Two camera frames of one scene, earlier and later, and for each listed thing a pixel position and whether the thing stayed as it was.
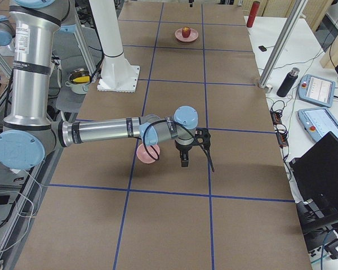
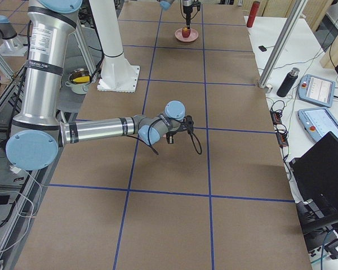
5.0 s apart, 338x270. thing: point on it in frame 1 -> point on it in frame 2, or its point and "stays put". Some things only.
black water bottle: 287,82 stays put
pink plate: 192,36 stays put
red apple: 186,31 stays put
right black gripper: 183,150 -> 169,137
